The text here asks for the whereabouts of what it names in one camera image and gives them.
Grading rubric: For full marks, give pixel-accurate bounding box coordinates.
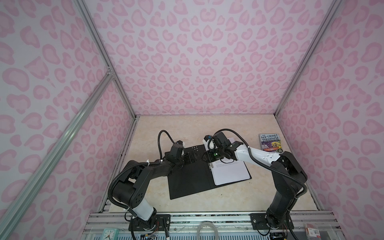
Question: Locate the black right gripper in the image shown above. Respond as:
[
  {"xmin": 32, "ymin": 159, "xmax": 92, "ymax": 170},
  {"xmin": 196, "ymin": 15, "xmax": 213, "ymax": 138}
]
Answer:
[{"xmin": 199, "ymin": 146, "xmax": 225, "ymax": 163}]

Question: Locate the teal folder with black inside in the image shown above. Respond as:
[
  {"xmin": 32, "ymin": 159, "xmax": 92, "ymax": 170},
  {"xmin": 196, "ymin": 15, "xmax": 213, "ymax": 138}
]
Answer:
[{"xmin": 167, "ymin": 144, "xmax": 253, "ymax": 200}]

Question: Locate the white paper sheet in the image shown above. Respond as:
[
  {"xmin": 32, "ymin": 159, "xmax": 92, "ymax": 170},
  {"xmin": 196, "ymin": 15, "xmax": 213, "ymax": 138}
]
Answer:
[{"xmin": 208, "ymin": 137, "xmax": 252, "ymax": 187}]

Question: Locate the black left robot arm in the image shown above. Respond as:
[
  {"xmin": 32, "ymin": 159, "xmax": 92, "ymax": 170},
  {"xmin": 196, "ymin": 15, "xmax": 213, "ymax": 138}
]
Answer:
[{"xmin": 108, "ymin": 130, "xmax": 185, "ymax": 225}]

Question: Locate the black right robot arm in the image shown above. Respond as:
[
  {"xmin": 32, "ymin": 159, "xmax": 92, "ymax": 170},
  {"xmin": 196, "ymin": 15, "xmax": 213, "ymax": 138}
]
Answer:
[{"xmin": 203, "ymin": 129, "xmax": 308, "ymax": 239}]

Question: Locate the treehouse storey book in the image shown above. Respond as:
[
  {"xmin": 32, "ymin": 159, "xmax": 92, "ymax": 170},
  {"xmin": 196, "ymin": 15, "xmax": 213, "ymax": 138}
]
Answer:
[{"xmin": 259, "ymin": 134, "xmax": 283, "ymax": 153}]

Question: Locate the clear plastic tube loop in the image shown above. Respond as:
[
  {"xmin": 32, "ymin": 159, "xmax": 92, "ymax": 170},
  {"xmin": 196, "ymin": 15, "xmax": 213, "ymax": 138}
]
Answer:
[{"xmin": 196, "ymin": 221, "xmax": 220, "ymax": 240}]

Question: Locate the small green clock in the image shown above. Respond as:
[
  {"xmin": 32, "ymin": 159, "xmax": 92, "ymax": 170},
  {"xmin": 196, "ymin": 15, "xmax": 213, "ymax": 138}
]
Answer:
[{"xmin": 101, "ymin": 228, "xmax": 120, "ymax": 240}]

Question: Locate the red white label packet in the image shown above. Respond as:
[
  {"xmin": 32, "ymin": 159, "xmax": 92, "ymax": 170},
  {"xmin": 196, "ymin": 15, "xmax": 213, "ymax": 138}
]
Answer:
[{"xmin": 304, "ymin": 223, "xmax": 321, "ymax": 240}]

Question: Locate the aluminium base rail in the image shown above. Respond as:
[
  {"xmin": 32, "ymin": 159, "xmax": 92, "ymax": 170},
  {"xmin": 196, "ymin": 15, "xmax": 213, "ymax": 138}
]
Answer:
[{"xmin": 81, "ymin": 211, "xmax": 345, "ymax": 240}]

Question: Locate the left aluminium frame post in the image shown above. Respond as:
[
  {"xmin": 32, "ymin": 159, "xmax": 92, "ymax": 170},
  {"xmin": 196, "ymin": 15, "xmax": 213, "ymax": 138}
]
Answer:
[{"xmin": 73, "ymin": 0, "xmax": 137, "ymax": 120}]

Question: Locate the aluminium frame post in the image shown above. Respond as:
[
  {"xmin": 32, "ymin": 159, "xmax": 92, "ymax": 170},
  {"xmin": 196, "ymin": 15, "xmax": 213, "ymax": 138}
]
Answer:
[
  {"xmin": 274, "ymin": 0, "xmax": 344, "ymax": 119},
  {"xmin": 73, "ymin": 0, "xmax": 137, "ymax": 120}
]

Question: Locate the diagonal aluminium frame bar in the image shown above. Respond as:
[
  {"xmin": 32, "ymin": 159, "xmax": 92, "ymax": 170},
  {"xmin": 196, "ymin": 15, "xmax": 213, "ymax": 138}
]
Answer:
[{"xmin": 1, "ymin": 74, "xmax": 113, "ymax": 240}]

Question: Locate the right aluminium frame post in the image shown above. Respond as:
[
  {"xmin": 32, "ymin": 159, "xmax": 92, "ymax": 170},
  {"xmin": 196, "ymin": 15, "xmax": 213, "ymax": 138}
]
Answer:
[{"xmin": 274, "ymin": 0, "xmax": 344, "ymax": 119}]

